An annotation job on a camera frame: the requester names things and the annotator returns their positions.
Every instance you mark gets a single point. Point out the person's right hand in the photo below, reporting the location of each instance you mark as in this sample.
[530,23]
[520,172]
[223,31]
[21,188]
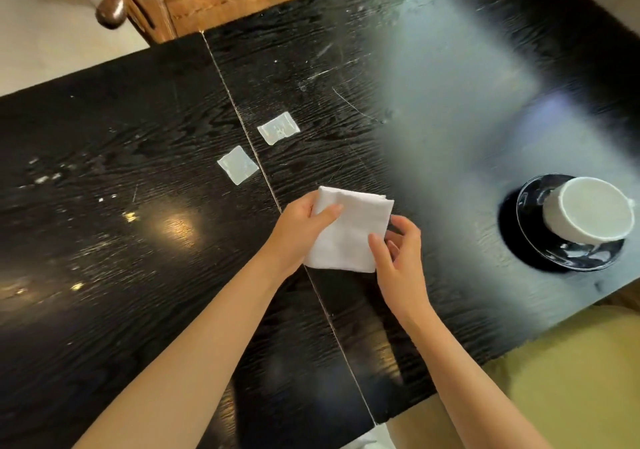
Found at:
[402,274]

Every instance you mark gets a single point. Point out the person's left hand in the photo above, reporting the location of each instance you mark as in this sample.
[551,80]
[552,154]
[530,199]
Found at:
[292,236]

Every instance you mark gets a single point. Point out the person's left thumb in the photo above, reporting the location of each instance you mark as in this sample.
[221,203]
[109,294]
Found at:
[328,213]

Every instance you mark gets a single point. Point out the person's right thumb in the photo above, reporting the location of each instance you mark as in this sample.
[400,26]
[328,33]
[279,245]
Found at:
[377,251]

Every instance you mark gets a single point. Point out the person's right middle finger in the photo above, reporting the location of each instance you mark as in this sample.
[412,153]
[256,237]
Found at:
[392,244]

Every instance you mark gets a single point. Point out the white cloth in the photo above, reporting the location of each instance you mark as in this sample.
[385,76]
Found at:
[350,234]

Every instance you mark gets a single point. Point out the person's right forearm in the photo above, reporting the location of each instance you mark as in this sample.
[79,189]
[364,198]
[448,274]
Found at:
[465,383]

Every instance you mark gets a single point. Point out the person's left forearm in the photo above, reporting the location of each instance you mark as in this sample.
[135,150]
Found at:
[200,353]

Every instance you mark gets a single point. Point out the clear square tape patch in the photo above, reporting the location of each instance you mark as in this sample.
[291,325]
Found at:
[238,165]
[278,128]

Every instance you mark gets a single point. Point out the black glossy saucer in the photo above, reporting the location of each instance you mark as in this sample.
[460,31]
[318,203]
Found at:
[565,254]

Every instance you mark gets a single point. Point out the white fabric piece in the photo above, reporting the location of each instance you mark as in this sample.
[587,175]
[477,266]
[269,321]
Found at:
[372,438]

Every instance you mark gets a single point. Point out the white cup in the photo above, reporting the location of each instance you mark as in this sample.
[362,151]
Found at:
[587,211]

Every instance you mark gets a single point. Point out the yellow-green seat cushion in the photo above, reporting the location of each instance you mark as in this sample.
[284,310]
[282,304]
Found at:
[565,388]

